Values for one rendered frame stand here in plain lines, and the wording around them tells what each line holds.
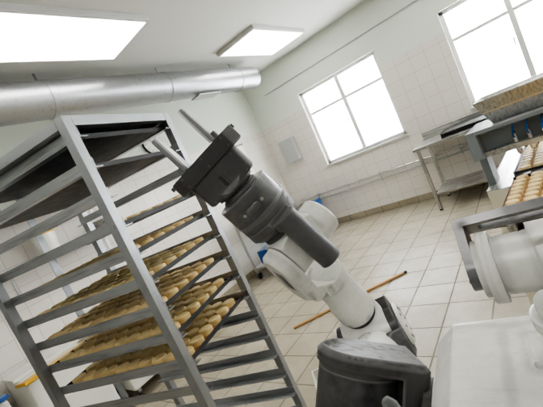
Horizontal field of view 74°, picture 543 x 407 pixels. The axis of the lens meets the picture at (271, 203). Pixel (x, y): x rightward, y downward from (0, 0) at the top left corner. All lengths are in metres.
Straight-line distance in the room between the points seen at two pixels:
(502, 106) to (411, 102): 3.49
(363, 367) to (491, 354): 0.12
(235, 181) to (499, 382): 0.36
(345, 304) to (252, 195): 0.26
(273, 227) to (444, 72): 5.17
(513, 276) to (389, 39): 5.47
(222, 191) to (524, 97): 1.92
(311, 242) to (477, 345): 0.22
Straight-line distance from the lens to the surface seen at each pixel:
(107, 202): 1.07
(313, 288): 0.56
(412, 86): 5.67
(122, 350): 1.30
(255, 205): 0.49
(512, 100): 2.25
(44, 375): 1.59
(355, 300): 0.64
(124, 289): 1.17
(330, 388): 0.43
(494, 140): 2.33
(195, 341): 1.26
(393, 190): 6.03
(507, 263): 0.35
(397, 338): 0.66
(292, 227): 0.48
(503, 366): 0.40
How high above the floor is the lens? 1.48
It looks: 6 degrees down
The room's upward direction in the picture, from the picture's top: 25 degrees counter-clockwise
